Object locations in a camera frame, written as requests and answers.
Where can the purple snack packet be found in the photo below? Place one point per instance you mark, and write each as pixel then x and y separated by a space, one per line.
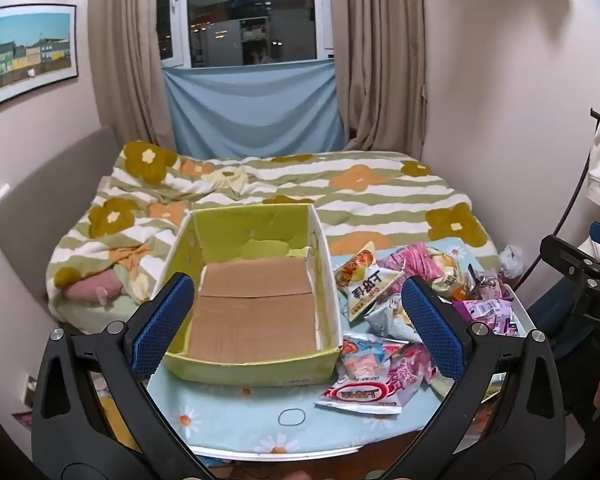
pixel 487 312

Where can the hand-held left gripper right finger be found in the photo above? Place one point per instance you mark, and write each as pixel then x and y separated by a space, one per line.
pixel 432 325

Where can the green cardboard box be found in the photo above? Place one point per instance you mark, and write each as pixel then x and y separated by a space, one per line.
pixel 260 367

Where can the pink striped snack packet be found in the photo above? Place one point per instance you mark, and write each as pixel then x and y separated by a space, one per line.
pixel 410 257

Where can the red and white snack packet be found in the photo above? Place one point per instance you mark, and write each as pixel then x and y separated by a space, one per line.
pixel 357 395

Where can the grey padded headboard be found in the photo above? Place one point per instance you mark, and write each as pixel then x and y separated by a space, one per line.
pixel 40 195

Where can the silver blue snack packet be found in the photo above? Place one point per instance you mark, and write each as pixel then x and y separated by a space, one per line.
pixel 392 322

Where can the white plastic bag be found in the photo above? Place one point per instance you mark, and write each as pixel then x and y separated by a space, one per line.
pixel 510 262

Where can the white wall socket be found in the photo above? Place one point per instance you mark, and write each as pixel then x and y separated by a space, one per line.
pixel 0 194

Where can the floral striped blanket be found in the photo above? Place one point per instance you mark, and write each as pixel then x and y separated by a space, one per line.
pixel 380 195

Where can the light blue daisy tablecloth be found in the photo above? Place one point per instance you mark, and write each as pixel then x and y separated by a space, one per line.
pixel 230 420

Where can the white snack packet black lettering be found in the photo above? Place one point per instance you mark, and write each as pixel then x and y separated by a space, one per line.
pixel 367 292

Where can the light blue hanging cloth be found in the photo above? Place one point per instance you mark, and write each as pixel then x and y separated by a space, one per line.
pixel 250 110

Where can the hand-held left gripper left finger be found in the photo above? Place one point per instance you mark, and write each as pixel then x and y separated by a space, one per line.
pixel 162 320

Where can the window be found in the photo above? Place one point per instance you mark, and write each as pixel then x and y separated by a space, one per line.
pixel 250 15

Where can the small dark pink snack packet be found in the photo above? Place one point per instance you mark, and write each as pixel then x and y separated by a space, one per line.
pixel 487 285

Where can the thin black curved pole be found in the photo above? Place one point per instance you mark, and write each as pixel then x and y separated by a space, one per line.
pixel 577 195

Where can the yellow bread snack packet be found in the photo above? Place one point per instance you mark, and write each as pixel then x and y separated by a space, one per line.
pixel 447 272

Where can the light green bed sheet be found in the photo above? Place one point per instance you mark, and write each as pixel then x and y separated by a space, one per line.
pixel 105 312

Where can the beige curtain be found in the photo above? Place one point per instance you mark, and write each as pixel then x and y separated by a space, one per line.
pixel 375 60
pixel 125 60

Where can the framed landscape picture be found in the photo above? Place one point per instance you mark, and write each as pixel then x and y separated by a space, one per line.
pixel 30 55

